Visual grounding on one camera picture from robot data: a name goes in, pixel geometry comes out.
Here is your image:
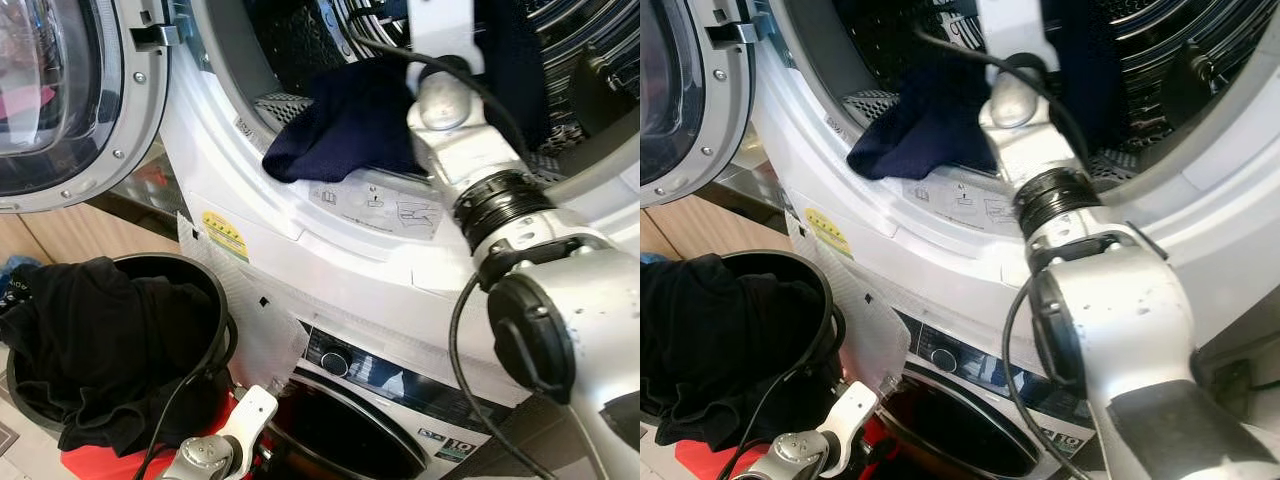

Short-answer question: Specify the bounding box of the grey lint filter grille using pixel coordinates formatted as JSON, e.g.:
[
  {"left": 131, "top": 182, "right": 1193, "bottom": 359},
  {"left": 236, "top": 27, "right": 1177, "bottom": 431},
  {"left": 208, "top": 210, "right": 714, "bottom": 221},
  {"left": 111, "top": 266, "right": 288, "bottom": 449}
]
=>
[
  {"left": 253, "top": 92, "right": 316, "bottom": 129},
  {"left": 840, "top": 88, "right": 901, "bottom": 126}
]

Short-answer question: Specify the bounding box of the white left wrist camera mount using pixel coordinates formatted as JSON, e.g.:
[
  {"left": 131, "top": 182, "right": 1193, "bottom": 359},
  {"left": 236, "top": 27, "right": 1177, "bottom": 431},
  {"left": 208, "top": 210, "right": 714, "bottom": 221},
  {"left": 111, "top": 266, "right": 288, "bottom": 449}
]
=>
[
  {"left": 222, "top": 385, "right": 279, "bottom": 451},
  {"left": 818, "top": 380, "right": 881, "bottom": 446}
]

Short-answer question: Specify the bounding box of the round glass dryer door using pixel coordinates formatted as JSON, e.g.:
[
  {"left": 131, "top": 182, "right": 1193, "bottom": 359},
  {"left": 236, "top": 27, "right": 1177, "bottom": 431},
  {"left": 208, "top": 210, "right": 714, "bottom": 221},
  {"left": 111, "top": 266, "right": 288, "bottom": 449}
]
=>
[
  {"left": 0, "top": 0, "right": 171, "bottom": 214},
  {"left": 640, "top": 0, "right": 756, "bottom": 209}
]

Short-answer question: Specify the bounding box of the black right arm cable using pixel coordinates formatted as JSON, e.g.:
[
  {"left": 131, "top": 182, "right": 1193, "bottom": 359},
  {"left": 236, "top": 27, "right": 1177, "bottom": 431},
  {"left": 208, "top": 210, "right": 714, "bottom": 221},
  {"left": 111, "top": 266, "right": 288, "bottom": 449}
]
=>
[
  {"left": 912, "top": 30, "right": 1101, "bottom": 480},
  {"left": 345, "top": 30, "right": 561, "bottom": 480}
]

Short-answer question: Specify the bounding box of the clear plastic film sheet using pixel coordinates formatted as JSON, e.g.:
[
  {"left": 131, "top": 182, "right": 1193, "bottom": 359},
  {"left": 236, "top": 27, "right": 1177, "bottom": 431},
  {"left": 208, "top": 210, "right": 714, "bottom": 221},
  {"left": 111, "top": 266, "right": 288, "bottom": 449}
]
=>
[
  {"left": 178, "top": 210, "right": 311, "bottom": 391},
  {"left": 785, "top": 210, "right": 913, "bottom": 391}
]

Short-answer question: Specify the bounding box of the white instruction label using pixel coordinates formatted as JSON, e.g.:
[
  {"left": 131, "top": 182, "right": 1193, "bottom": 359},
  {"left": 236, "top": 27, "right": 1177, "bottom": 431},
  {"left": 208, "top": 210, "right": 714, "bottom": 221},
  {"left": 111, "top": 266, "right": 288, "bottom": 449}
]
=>
[
  {"left": 900, "top": 178, "right": 1026, "bottom": 233},
  {"left": 308, "top": 182, "right": 443, "bottom": 241}
]

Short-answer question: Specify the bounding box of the navy blue knit garment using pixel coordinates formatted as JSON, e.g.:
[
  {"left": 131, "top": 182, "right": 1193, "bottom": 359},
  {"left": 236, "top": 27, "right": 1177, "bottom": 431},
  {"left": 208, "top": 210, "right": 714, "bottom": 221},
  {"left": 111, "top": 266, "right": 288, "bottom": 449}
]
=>
[
  {"left": 845, "top": 0, "right": 1126, "bottom": 183},
  {"left": 262, "top": 0, "right": 549, "bottom": 184}
]

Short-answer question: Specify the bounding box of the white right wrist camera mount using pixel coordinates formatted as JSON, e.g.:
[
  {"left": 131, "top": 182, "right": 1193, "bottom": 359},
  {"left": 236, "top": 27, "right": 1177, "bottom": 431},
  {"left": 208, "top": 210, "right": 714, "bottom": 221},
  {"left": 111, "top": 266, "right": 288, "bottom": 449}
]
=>
[
  {"left": 975, "top": 0, "right": 1059, "bottom": 76},
  {"left": 405, "top": 0, "right": 487, "bottom": 79}
]

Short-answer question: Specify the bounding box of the yellow oval sticker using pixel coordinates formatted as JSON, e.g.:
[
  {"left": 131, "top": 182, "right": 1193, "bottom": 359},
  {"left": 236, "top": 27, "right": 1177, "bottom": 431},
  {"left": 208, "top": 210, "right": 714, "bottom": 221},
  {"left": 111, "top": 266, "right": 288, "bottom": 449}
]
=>
[
  {"left": 200, "top": 210, "right": 251, "bottom": 263},
  {"left": 805, "top": 207, "right": 854, "bottom": 259}
]

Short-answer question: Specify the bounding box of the black drum lifter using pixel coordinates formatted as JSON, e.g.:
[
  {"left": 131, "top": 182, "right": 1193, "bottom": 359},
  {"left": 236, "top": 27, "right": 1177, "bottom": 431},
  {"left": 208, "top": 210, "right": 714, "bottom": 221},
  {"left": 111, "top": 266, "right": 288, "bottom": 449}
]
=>
[
  {"left": 565, "top": 45, "right": 636, "bottom": 136},
  {"left": 1160, "top": 45, "right": 1216, "bottom": 126}
]

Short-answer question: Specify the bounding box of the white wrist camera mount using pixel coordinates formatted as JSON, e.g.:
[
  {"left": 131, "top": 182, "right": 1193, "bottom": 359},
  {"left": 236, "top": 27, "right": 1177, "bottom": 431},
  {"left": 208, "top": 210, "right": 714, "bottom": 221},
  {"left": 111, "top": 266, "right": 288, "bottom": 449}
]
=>
[
  {"left": 222, "top": 385, "right": 279, "bottom": 451},
  {"left": 975, "top": 0, "right": 1059, "bottom": 76},
  {"left": 405, "top": 0, "right": 487, "bottom": 79},
  {"left": 818, "top": 380, "right": 881, "bottom": 446}
]

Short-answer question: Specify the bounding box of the red plastic box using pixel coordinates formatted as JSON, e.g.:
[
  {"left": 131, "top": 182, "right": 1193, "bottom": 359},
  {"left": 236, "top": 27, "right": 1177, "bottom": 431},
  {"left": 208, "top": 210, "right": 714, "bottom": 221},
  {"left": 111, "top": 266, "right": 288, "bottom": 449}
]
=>
[
  {"left": 60, "top": 390, "right": 271, "bottom": 480},
  {"left": 675, "top": 400, "right": 901, "bottom": 480}
]

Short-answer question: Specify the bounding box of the grey dryer door hinge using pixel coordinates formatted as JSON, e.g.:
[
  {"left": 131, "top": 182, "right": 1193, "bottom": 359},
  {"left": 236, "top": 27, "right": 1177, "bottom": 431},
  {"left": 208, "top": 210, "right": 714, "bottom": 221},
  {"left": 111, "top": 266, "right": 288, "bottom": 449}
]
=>
[
  {"left": 708, "top": 20, "right": 761, "bottom": 49},
  {"left": 128, "top": 22, "right": 183, "bottom": 53}
]

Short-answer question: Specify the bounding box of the black clothes pile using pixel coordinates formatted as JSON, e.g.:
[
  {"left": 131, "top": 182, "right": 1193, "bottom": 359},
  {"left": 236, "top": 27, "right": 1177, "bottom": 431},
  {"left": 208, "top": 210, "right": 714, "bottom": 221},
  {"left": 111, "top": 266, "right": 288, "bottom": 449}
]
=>
[
  {"left": 640, "top": 253, "right": 836, "bottom": 451},
  {"left": 0, "top": 257, "right": 226, "bottom": 456}
]

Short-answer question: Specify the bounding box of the stainless steel dryer drum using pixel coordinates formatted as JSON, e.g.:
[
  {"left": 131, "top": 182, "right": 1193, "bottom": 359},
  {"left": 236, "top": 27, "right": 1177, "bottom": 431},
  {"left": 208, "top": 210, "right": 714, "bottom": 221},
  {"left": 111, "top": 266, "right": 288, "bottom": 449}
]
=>
[
  {"left": 245, "top": 0, "right": 641, "bottom": 186},
  {"left": 835, "top": 0, "right": 1280, "bottom": 191}
]

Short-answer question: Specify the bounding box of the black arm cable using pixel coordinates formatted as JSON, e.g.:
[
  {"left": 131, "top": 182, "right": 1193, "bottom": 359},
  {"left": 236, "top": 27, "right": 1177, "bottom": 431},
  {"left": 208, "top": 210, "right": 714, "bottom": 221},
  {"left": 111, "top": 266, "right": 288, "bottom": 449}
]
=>
[
  {"left": 130, "top": 310, "right": 241, "bottom": 480},
  {"left": 715, "top": 305, "right": 846, "bottom": 480},
  {"left": 912, "top": 30, "right": 1101, "bottom": 480},
  {"left": 345, "top": 30, "right": 561, "bottom": 480}
]

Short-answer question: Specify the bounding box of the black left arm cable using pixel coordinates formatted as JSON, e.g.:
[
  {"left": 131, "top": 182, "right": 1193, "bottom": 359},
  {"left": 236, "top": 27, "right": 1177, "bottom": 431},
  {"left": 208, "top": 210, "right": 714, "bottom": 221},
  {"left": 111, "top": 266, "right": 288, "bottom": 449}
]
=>
[
  {"left": 130, "top": 310, "right": 241, "bottom": 480},
  {"left": 715, "top": 305, "right": 846, "bottom": 480}
]

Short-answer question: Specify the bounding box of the white tumble dryer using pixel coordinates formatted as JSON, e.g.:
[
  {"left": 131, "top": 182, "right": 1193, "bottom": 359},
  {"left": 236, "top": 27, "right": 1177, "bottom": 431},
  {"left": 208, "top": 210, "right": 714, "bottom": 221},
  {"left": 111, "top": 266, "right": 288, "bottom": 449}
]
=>
[
  {"left": 160, "top": 0, "right": 641, "bottom": 406},
  {"left": 745, "top": 0, "right": 1280, "bottom": 401}
]

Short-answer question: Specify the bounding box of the white washing machine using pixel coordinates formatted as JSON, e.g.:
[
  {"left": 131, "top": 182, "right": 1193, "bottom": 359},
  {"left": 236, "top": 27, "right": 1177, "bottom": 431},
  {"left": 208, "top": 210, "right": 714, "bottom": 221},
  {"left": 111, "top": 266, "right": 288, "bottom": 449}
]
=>
[
  {"left": 230, "top": 315, "right": 561, "bottom": 480},
  {"left": 840, "top": 310, "right": 1111, "bottom": 480}
]

